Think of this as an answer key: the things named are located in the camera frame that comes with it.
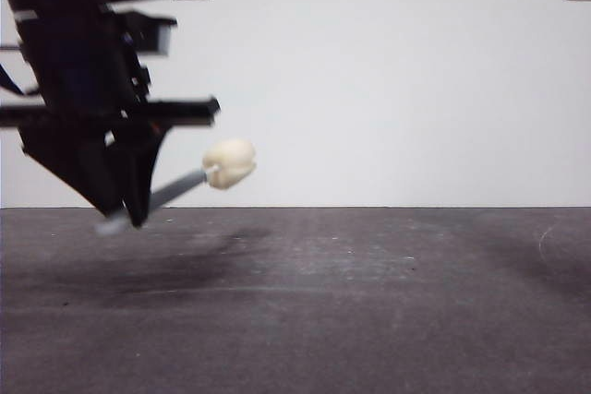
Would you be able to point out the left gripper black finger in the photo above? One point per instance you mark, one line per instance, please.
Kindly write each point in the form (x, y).
(74, 163)
(141, 172)

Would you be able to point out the grey cup brush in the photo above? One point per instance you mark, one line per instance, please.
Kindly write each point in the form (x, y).
(228, 163)

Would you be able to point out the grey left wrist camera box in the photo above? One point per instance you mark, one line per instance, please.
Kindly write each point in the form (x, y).
(159, 39)

